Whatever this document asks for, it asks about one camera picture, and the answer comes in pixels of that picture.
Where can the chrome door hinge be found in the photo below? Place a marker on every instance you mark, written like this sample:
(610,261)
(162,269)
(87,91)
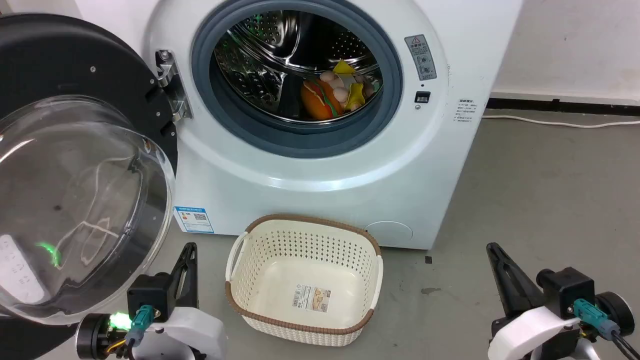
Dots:
(173,85)

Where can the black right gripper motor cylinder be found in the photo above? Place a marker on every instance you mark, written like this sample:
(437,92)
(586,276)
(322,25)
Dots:
(617,310)

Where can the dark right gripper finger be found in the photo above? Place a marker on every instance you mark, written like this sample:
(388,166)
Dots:
(525,287)
(505,285)

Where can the beige doll with yellow clothes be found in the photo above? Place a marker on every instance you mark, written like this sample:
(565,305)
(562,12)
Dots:
(345,75)

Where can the black round door with glass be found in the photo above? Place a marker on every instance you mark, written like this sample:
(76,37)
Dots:
(55,60)

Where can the small printed text sticker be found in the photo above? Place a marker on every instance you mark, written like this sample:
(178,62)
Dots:
(465,111)

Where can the black baseboard strip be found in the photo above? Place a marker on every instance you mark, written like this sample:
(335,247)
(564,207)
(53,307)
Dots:
(560,106)

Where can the grey warning sticker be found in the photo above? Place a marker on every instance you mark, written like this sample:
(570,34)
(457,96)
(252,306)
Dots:
(421,57)

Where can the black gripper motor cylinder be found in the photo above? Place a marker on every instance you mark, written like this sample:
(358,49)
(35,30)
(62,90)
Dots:
(617,310)
(92,337)

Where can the orange hamburger plush toy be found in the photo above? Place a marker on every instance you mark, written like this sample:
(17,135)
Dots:
(320,102)

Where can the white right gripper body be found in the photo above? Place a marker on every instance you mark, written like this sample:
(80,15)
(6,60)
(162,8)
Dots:
(530,332)

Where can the stainless steel drum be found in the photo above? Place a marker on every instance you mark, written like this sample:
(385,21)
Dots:
(260,65)

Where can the cream laundry basket brown rim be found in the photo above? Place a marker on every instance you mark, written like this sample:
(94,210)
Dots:
(305,272)

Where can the yellow star plush toy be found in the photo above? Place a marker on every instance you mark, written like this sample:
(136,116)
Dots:
(355,96)

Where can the white warning label sticker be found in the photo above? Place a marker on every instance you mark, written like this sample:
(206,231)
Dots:
(20,272)

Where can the black door latch slot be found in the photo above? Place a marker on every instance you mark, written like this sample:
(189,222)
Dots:
(422,97)

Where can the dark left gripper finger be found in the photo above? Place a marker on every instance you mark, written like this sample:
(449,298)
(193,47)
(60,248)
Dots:
(192,280)
(178,280)

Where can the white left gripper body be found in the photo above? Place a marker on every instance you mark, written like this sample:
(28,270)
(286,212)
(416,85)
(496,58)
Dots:
(192,332)

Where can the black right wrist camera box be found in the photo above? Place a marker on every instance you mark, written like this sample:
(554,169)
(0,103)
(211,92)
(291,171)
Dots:
(567,292)

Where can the paper label in basket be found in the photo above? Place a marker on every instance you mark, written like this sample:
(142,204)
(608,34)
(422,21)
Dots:
(311,298)

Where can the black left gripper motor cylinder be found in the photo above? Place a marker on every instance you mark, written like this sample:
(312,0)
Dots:
(92,337)

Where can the white front-load washing machine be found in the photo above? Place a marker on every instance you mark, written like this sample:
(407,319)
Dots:
(300,195)

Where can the blue energy label sticker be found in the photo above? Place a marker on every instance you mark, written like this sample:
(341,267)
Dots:
(194,220)

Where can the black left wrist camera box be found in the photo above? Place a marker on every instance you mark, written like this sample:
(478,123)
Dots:
(149,296)

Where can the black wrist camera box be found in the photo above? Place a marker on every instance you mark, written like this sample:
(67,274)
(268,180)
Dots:
(149,296)
(567,292)

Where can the round filter cover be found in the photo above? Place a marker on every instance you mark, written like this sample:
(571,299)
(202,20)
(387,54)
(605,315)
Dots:
(390,234)

